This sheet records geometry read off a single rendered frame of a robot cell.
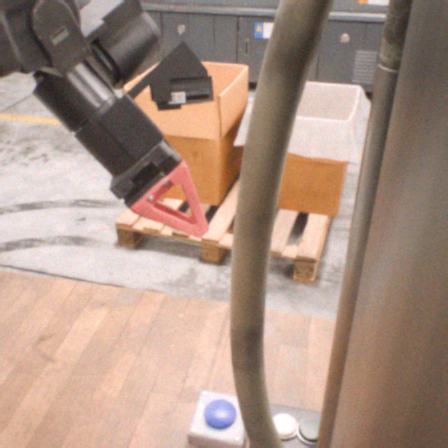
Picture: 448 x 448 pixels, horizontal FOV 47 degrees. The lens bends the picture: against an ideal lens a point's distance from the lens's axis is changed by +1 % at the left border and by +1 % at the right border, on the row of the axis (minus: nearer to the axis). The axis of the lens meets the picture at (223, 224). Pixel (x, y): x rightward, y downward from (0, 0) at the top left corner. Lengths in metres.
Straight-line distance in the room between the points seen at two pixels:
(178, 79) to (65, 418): 0.46
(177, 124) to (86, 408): 1.89
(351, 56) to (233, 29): 1.04
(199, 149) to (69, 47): 2.08
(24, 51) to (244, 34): 4.32
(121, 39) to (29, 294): 0.55
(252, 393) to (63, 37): 0.35
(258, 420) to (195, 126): 2.31
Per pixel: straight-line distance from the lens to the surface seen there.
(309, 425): 0.66
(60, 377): 0.78
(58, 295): 0.92
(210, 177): 2.55
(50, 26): 0.44
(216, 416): 0.66
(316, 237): 2.41
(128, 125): 0.47
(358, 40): 4.59
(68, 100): 0.47
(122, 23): 0.51
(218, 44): 4.80
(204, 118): 2.42
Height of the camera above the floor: 1.47
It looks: 32 degrees down
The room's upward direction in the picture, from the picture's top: straight up
